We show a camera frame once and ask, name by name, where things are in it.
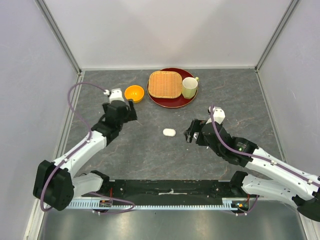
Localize white earbud charging case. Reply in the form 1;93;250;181
162;128;176;137

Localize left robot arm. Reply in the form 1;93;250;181
33;100;137;212

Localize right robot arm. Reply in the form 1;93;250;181
183;119;320;222

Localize orange plastic bowl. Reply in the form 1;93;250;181
124;85;145;103

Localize pale green mug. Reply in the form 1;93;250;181
181;77;199;99

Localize woven bamboo basket tray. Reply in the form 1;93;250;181
147;70;182;99

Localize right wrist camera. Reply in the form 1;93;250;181
206;106;226;125

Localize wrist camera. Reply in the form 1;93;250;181
108;88;125;104
206;106;226;125

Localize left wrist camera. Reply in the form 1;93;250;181
108;88;125;104

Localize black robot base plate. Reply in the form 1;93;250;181
98;179;248;206

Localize light blue cable duct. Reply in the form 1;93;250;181
66;197;244;211

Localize aluminium frame post left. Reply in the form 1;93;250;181
34;0;83;75

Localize aluminium frame post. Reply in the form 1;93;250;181
34;0;83;75
254;0;301;73

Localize aluminium frame post right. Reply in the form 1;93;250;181
254;0;301;73

